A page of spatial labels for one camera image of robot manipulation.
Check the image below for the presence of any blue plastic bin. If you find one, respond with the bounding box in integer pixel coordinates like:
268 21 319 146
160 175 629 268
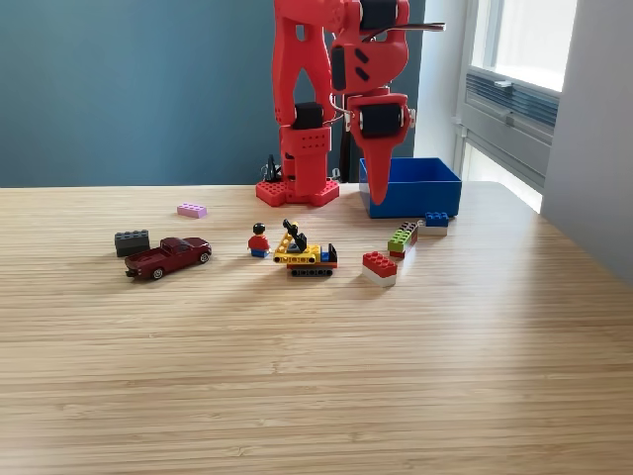
358 157 463 220

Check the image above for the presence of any black chair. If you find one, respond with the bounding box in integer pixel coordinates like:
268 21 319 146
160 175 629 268
338 91 366 184

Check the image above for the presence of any green brown red brick stack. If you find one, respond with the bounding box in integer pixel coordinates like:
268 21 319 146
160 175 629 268
387 221 419 260

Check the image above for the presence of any blue on white brick stack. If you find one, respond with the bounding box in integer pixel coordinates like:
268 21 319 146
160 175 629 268
417 212 450 237

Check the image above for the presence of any red on white brick stack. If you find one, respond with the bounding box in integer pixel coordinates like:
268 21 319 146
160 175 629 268
361 250 399 288

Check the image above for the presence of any small yellow toy digger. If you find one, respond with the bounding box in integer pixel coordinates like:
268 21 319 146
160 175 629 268
272 218 339 278

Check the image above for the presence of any toy figure red shirt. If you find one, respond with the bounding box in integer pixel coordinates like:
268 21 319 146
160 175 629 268
247 223 273 259

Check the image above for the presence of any grey window vent grille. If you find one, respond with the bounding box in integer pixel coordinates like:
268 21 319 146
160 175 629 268
464 68 561 131

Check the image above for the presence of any dark red toy pickup truck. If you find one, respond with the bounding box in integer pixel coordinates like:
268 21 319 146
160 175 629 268
124 237 214 282

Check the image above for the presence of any dark grey toy brick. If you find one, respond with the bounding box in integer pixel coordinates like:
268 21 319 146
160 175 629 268
114 230 151 258

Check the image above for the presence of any white window frame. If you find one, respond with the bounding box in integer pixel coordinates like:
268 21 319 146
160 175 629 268
462 0 580 95

